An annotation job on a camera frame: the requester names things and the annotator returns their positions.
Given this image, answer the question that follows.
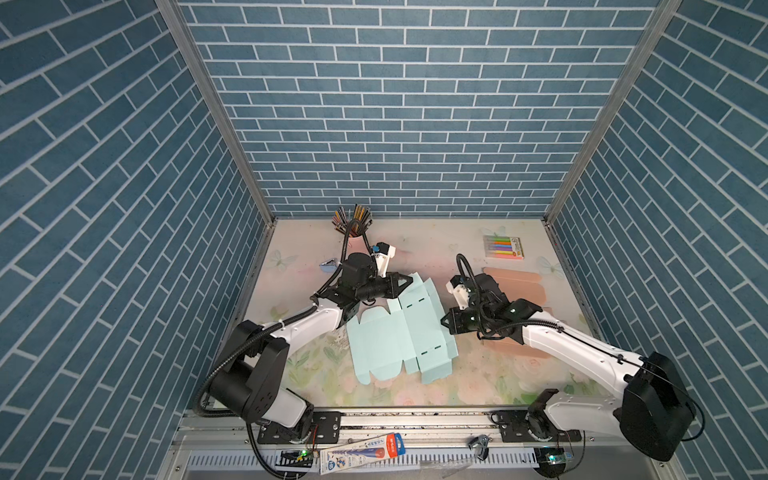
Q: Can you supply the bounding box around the light blue paper box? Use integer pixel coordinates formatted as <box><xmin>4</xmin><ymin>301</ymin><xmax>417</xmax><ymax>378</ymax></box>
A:
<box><xmin>346</xmin><ymin>273</ymin><xmax>458</xmax><ymax>385</ymax></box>

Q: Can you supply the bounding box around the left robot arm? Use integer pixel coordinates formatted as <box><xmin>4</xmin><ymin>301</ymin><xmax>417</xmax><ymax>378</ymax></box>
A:
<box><xmin>193</xmin><ymin>253</ymin><xmax>414</xmax><ymax>439</ymax></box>

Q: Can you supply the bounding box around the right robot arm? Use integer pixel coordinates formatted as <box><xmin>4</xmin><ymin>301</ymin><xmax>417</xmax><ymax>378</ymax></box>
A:
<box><xmin>441</xmin><ymin>274</ymin><xmax>697</xmax><ymax>461</ymax></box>

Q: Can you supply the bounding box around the pink flat paper box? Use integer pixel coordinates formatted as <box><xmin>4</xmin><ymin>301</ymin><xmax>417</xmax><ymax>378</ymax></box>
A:
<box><xmin>482</xmin><ymin>267</ymin><xmax>553</xmax><ymax>359</ymax></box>

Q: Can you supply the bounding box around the pink pencil bucket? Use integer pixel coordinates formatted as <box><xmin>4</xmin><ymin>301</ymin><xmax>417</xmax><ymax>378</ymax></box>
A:
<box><xmin>347</xmin><ymin>234</ymin><xmax>373</xmax><ymax>255</ymax></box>

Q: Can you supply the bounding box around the bundle of coloured pencils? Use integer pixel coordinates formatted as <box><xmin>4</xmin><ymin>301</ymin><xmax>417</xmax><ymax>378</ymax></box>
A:
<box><xmin>332</xmin><ymin>204</ymin><xmax>373</xmax><ymax>237</ymax></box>

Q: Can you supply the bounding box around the pack of coloured markers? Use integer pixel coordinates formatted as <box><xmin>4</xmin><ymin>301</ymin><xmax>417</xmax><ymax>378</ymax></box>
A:
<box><xmin>483</xmin><ymin>235</ymin><xmax>525</xmax><ymax>260</ymax></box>

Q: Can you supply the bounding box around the small metal clip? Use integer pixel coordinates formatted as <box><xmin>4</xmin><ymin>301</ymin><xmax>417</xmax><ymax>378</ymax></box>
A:
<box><xmin>467</xmin><ymin>434</ymin><xmax>490</xmax><ymax>462</ymax></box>

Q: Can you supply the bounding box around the red blue white package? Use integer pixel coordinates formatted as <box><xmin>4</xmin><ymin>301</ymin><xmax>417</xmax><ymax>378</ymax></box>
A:
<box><xmin>319</xmin><ymin>433</ymin><xmax>406</xmax><ymax>475</ymax></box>

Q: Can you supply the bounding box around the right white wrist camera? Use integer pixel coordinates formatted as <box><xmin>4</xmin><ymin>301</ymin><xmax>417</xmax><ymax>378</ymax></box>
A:
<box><xmin>446</xmin><ymin>274</ymin><xmax>477</xmax><ymax>311</ymax></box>

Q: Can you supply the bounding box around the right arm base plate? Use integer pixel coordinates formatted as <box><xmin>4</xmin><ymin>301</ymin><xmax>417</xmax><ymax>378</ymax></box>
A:
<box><xmin>489</xmin><ymin>409</ymin><xmax>583</xmax><ymax>444</ymax></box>

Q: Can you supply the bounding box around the aluminium mounting rail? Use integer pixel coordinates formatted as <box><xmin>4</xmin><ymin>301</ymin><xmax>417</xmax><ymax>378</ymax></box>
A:
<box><xmin>158</xmin><ymin>407</ymin><xmax>684</xmax><ymax>479</ymax></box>

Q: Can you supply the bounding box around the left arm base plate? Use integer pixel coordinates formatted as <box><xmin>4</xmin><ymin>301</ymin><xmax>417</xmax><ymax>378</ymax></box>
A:
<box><xmin>257</xmin><ymin>411</ymin><xmax>342</xmax><ymax>445</ymax></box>

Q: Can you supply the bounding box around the left black corrugated cable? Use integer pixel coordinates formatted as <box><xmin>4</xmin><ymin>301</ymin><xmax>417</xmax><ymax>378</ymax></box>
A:
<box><xmin>191</xmin><ymin>221</ymin><xmax>367</xmax><ymax>418</ymax></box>

